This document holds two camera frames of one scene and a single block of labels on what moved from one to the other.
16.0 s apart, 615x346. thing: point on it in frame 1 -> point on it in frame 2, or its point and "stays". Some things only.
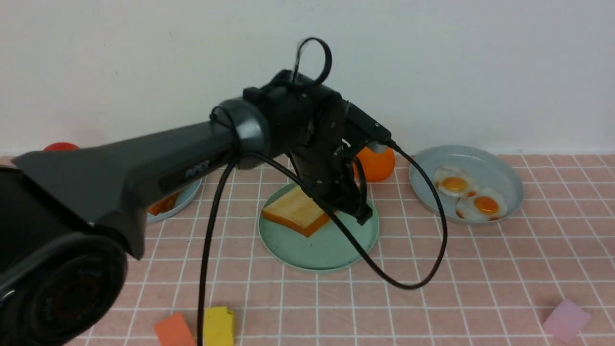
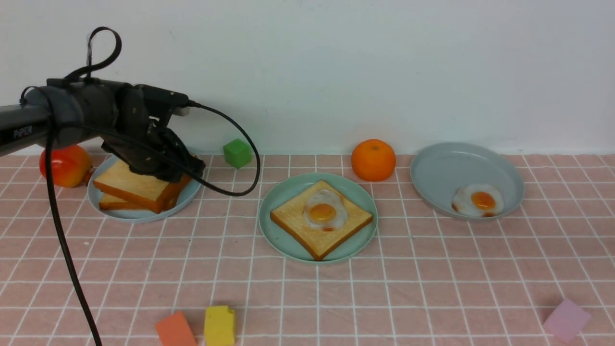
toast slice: x=296 y=210 -> x=318 y=243
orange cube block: x=174 y=330 stays
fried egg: x=455 y=182 -> x=325 y=210
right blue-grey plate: x=475 y=185 stays
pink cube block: x=567 y=320 stays
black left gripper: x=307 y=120 -> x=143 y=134
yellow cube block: x=218 y=329 stays
